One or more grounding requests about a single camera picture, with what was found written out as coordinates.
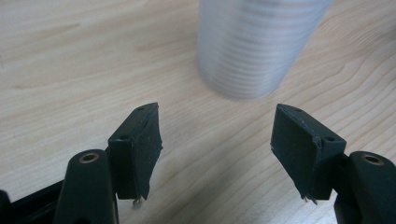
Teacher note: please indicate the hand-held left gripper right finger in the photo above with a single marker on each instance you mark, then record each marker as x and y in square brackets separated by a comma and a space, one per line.
[299, 149]

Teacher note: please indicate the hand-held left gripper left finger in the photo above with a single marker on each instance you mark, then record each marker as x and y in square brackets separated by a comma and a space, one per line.
[137, 155]

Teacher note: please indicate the stack of clear plastic cups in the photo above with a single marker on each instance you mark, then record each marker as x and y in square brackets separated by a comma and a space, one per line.
[252, 46]

